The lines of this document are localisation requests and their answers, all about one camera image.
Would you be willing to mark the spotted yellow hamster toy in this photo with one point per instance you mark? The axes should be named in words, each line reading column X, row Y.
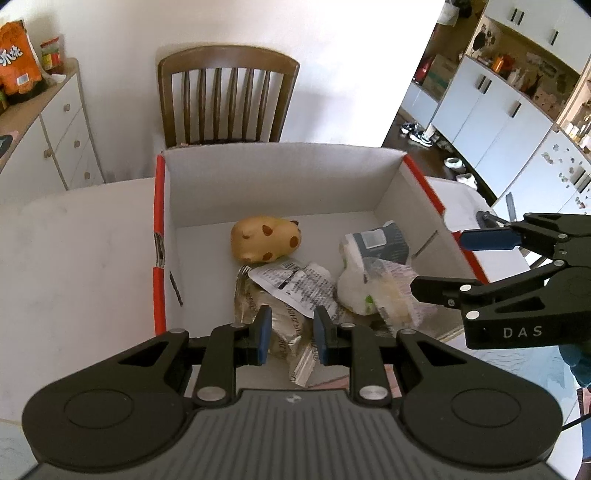
column 268, row 237

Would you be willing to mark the pair of dark sneakers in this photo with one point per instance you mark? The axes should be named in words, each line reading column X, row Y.
column 418, row 134

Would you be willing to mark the white shoe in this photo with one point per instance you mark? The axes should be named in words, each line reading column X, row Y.
column 453, row 162
column 466, row 181

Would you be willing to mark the red lidded jar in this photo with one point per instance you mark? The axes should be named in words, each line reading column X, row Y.
column 52, row 55

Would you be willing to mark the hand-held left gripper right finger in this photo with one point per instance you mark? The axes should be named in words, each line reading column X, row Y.
column 322, row 339

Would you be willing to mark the white cardboard box red edges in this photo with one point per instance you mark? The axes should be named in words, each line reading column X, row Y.
column 277, row 184

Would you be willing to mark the orange snack bag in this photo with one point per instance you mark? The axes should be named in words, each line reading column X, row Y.
column 18, row 60

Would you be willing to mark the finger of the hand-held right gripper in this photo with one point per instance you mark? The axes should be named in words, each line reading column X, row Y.
column 489, row 238
column 443, row 288

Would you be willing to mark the blue and white snack packet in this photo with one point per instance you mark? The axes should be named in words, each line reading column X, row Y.
column 383, row 244

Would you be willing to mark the clear fish print table mat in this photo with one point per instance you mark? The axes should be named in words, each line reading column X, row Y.
column 521, row 369

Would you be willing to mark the row of shelf ornaments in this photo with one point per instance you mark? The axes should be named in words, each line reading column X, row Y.
column 531, row 78

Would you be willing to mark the silver foil snack packet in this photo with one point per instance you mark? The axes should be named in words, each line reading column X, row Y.
column 287, row 333

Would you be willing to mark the white storage cabinet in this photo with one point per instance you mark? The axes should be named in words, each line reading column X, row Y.
column 489, row 106

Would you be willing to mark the white printed snack packet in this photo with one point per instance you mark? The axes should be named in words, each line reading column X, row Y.
column 295, row 286

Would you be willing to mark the red bag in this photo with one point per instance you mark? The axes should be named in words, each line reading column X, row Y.
column 422, row 69

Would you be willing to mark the brown wooden chair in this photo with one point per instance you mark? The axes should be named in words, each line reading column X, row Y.
column 231, row 57

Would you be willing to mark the clear plastic wrapper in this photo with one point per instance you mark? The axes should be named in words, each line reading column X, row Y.
column 392, row 295

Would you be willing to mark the person's right hand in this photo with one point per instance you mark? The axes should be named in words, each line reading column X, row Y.
column 579, row 364

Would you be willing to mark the grey flat plastic piece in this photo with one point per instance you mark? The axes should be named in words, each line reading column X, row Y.
column 510, row 207

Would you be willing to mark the white sideboard cabinet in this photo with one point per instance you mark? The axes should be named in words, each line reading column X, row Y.
column 69, row 124

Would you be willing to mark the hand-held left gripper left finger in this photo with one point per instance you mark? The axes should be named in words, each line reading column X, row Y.
column 264, row 334

